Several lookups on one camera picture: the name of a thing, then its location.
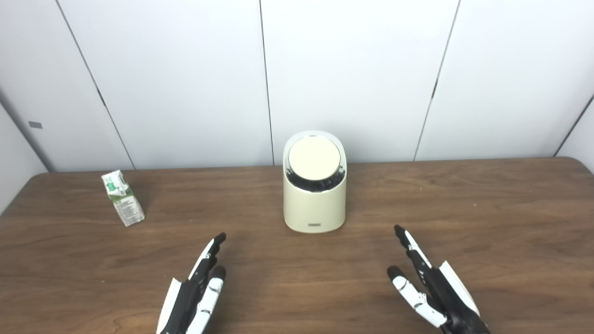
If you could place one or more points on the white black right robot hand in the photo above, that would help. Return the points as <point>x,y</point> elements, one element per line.
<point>445,297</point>

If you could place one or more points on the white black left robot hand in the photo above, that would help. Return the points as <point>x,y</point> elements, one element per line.
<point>186,301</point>

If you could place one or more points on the green white milk carton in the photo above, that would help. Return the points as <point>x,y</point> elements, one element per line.
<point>125,202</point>

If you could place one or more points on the cream-colored lidded bin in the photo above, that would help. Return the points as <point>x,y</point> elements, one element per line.
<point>314,208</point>

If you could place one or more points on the black bin liner bag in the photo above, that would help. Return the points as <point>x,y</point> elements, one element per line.
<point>308,185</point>

